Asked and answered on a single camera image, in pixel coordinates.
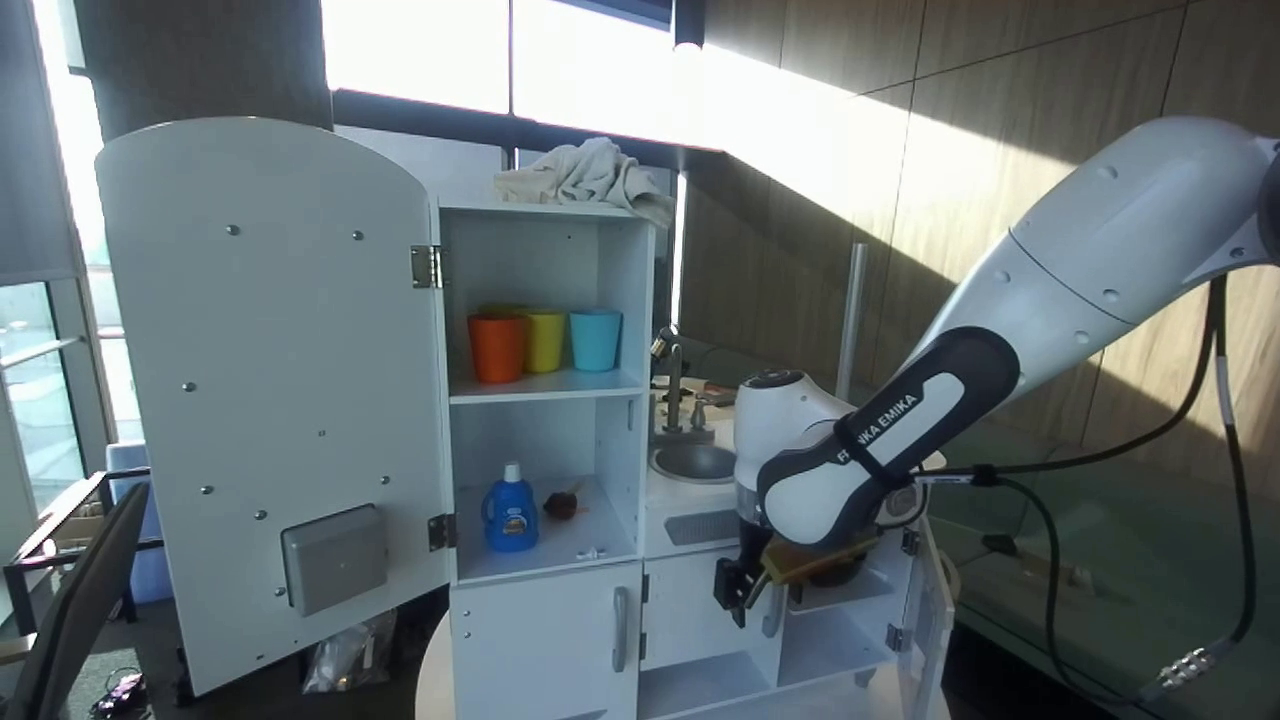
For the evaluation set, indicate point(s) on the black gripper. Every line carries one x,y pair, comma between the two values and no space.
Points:
746,561

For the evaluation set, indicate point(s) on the dark round sink basin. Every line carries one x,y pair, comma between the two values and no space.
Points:
692,460

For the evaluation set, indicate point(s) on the blue storage bin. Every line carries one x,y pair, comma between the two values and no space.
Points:
133,460

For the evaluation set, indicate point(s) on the dark toy faucet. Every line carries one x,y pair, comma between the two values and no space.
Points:
681,394

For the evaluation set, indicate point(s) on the white vertical pole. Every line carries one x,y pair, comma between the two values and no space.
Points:
852,323

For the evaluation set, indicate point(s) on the white toy kitchen cabinet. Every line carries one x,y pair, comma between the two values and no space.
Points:
544,441

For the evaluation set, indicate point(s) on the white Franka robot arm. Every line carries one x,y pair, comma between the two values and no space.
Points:
1066,295

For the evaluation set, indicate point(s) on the small dark brown object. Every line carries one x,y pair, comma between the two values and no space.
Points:
561,505

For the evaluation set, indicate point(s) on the tall white cabinet door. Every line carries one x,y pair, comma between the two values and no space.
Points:
267,400

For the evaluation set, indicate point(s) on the yellow cup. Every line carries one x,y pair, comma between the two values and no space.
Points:
544,341

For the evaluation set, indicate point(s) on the clear plastic bag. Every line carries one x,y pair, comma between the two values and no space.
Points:
345,660

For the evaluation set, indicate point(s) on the blue cup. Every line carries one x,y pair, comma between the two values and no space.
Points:
599,341

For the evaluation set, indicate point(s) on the crumpled white cloth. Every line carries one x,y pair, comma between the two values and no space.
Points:
587,173

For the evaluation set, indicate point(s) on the blue detergent bottle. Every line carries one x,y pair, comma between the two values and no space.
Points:
509,519

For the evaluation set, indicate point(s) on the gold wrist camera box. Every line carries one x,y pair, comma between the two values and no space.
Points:
835,557

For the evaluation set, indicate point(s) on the orange cup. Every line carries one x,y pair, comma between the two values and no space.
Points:
497,350

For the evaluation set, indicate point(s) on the grey box on tall door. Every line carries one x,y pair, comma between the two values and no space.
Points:
335,561

